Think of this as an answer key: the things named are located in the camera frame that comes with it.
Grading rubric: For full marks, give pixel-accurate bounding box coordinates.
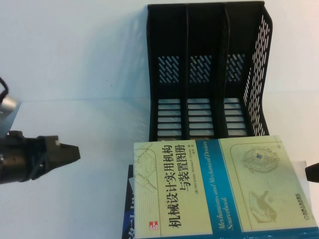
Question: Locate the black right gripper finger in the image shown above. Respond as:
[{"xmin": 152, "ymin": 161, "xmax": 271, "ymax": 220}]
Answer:
[{"xmin": 305, "ymin": 162, "xmax": 319, "ymax": 184}]

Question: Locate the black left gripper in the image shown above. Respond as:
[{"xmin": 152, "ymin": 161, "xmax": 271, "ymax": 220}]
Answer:
[{"xmin": 23, "ymin": 135, "xmax": 81, "ymax": 181}]

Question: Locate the yellow mechanical devices book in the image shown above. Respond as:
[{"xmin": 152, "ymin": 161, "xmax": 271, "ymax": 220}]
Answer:
[{"xmin": 133, "ymin": 135, "xmax": 319, "ymax": 239}]

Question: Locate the white car chassis book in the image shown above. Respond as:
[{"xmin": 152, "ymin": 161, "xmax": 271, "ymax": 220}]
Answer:
[{"xmin": 292, "ymin": 160, "xmax": 308, "ymax": 182}]

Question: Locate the black plastic book stand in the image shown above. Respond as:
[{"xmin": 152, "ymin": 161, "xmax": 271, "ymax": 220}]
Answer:
[{"xmin": 146, "ymin": 1, "xmax": 275, "ymax": 144}]

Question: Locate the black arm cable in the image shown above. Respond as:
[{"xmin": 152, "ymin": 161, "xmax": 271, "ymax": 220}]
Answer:
[{"xmin": 0, "ymin": 76, "xmax": 9, "ymax": 101}]

